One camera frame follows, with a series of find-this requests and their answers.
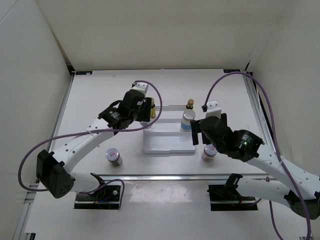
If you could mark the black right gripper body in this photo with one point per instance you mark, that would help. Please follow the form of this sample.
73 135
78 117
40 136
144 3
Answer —
219 146

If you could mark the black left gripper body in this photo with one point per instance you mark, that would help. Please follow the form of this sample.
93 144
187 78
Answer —
135 115

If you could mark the brown sauce bottle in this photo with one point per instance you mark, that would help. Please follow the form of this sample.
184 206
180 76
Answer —
152 109
190 104

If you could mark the tall silver-lid jar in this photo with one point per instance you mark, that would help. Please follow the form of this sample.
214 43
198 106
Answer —
146 125
187 116

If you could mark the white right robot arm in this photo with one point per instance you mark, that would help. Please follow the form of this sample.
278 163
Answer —
295 188

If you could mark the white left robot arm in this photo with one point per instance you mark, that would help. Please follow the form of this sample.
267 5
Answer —
54 169

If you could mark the right short white-lid jar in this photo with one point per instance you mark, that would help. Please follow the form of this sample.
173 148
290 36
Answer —
209 152

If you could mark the short white-lid jar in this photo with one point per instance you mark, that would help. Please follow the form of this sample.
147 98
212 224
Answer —
113 156
209 152

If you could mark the white tiered organizer tray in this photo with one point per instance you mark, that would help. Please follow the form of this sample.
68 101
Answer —
165 137

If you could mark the left short white-lid jar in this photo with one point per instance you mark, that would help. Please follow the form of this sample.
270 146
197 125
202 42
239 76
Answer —
113 156

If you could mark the right blue corner label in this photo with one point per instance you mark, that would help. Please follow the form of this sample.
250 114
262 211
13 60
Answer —
226 71

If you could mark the blue corner label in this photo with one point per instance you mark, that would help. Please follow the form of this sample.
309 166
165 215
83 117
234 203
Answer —
226 71
85 73

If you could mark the left blue corner label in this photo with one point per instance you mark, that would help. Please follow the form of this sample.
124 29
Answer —
85 73

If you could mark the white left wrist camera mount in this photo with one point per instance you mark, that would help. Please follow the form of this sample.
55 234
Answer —
141 87

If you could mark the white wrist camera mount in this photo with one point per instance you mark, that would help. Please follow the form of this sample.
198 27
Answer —
141 87
212 109

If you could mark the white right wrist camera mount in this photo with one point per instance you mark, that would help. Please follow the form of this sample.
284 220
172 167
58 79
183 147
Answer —
212 109

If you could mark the aluminium right frame rail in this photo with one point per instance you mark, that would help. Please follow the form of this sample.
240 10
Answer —
259 110

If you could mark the aluminium frame rail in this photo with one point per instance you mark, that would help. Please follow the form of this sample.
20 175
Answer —
19 233
259 110

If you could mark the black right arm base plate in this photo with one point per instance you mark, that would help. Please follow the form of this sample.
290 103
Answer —
223 200

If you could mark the aluminium front rail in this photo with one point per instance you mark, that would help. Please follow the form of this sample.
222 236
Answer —
165 177

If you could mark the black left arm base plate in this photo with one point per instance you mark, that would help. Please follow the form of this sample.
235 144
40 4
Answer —
107 198

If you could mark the aluminium left frame rail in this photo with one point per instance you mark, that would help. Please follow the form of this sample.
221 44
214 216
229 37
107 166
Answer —
19 233

